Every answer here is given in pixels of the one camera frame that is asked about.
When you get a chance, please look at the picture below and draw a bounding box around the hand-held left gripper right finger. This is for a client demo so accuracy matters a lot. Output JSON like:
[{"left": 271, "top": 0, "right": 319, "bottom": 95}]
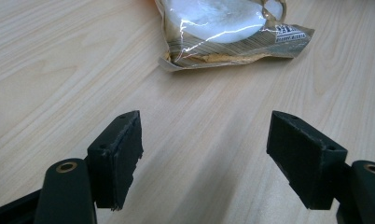
[{"left": 266, "top": 110, "right": 375, "bottom": 224}]

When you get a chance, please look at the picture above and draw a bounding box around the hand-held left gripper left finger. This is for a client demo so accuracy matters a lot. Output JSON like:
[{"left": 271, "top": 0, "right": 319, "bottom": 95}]
[{"left": 34, "top": 109, "right": 145, "bottom": 224}]

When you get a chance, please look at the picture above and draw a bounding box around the clear plastic snack bag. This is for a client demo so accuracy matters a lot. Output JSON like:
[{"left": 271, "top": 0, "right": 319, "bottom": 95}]
[{"left": 153, "top": 0, "right": 316, "bottom": 73}]

